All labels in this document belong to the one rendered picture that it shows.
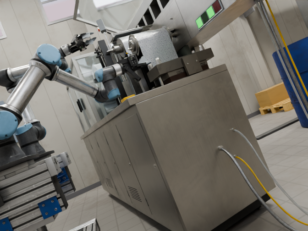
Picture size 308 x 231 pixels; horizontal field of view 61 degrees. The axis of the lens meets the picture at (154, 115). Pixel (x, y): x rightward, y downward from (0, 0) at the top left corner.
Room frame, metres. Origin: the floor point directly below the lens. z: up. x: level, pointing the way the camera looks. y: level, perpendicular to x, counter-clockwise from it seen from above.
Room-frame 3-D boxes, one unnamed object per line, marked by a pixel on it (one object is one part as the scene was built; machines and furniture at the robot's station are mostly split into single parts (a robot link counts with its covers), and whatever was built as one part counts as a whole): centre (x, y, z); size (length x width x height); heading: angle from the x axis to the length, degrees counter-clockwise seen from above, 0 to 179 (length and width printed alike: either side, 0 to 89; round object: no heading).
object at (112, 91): (1.57, 0.18, 1.01); 0.11 x 0.08 x 0.11; 39
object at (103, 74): (1.56, 0.18, 1.11); 0.11 x 0.08 x 0.09; 113
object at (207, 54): (1.62, -0.27, 1.00); 0.40 x 0.16 x 0.06; 113
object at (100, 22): (2.24, 0.13, 1.66); 0.07 x 0.07 x 0.10; 0
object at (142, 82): (1.74, 0.00, 1.05); 0.06 x 0.05 x 0.31; 113
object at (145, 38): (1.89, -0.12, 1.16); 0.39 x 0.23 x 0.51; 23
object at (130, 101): (2.60, 0.28, 0.88); 2.52 x 0.66 x 0.04; 23
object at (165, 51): (1.71, -0.19, 1.11); 0.23 x 0.01 x 0.18; 113
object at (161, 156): (2.61, 0.26, 0.43); 2.52 x 0.64 x 0.86; 23
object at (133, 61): (1.62, 0.03, 1.12); 0.12 x 0.08 x 0.09; 113
